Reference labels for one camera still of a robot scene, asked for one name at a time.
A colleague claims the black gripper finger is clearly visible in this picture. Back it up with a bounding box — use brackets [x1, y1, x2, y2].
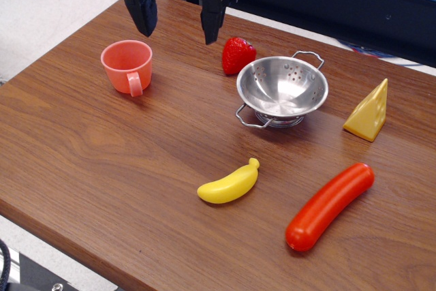
[200, 0, 225, 45]
[124, 0, 157, 37]

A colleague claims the yellow plastic cheese wedge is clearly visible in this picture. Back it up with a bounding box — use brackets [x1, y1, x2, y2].
[343, 78, 388, 142]

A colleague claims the small steel colander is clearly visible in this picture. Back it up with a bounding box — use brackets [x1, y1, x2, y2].
[235, 50, 329, 129]

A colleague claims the red plastic strawberry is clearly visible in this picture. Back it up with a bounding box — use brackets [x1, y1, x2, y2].
[221, 37, 257, 75]

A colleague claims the dark blue metal frame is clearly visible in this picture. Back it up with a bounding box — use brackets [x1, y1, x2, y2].
[234, 0, 435, 67]

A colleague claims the red plastic sausage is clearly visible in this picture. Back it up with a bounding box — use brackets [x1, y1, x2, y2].
[285, 163, 375, 251]

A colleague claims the black base with screw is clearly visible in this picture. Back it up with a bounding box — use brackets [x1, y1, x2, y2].
[0, 251, 116, 291]

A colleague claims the black braided cable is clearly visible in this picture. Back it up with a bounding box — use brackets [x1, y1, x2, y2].
[0, 239, 12, 288]

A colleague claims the pink plastic cup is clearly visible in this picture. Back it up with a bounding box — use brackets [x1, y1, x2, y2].
[100, 40, 153, 97]

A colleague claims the yellow plastic banana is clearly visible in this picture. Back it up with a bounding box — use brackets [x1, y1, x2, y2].
[197, 157, 260, 204]

